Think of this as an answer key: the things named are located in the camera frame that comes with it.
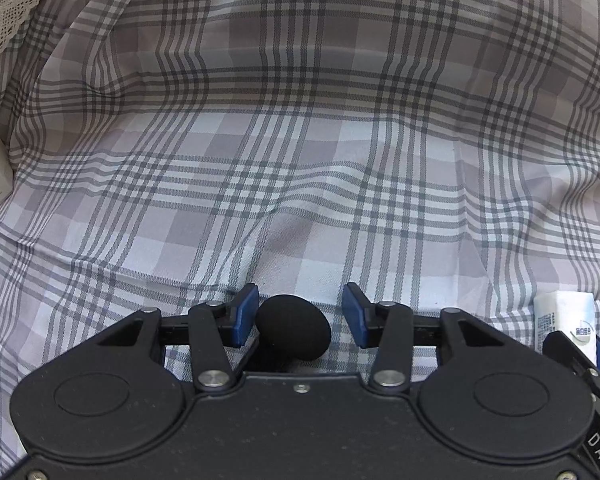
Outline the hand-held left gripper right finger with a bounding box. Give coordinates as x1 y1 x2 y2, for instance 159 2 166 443
342 282 504 394

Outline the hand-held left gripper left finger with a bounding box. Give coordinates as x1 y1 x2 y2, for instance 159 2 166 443
97 282 260 394

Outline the black oval sponge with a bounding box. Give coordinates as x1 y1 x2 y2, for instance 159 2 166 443
256 293 332 362

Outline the grey plaid bed sheet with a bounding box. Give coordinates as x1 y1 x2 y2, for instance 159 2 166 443
0 0 600 466

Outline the cream lace cloth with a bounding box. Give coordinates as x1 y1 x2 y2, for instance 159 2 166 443
0 0 77 87

